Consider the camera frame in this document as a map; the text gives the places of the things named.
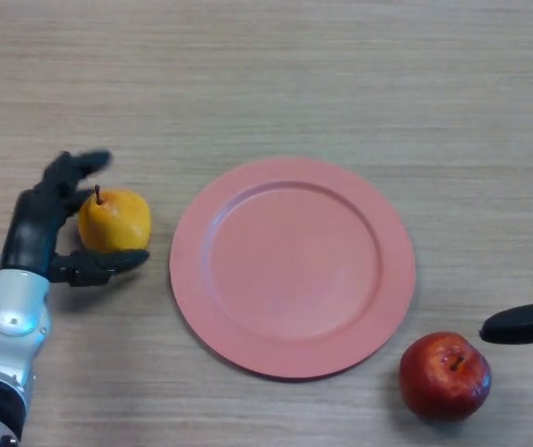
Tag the red apple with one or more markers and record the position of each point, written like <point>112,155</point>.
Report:
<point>443,382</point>

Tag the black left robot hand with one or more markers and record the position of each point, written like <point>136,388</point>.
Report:
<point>31,223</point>

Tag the pink round plate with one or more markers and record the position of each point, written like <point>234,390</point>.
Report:
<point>322,279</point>

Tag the yellow pear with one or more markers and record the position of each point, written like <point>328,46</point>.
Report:
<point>115,223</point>

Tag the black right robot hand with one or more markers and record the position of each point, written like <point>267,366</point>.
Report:
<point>523,323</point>

